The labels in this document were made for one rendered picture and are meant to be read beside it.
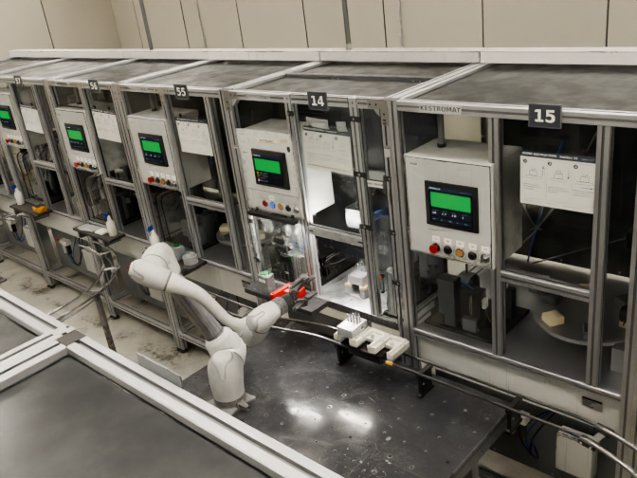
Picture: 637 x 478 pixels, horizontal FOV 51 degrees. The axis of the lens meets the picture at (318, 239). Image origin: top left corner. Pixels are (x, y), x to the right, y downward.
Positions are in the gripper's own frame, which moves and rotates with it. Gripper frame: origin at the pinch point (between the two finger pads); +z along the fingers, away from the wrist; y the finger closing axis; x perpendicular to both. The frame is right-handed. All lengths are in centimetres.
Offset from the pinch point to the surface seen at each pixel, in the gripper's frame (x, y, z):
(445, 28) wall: 156, 66, 380
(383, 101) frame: -39, 90, 21
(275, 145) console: 33, 64, 20
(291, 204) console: 27.3, 32.3, 20.4
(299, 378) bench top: -0.5, -44.4, -18.1
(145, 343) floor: 210, -112, 13
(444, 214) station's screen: -68, 44, 18
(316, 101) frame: 1, 88, 21
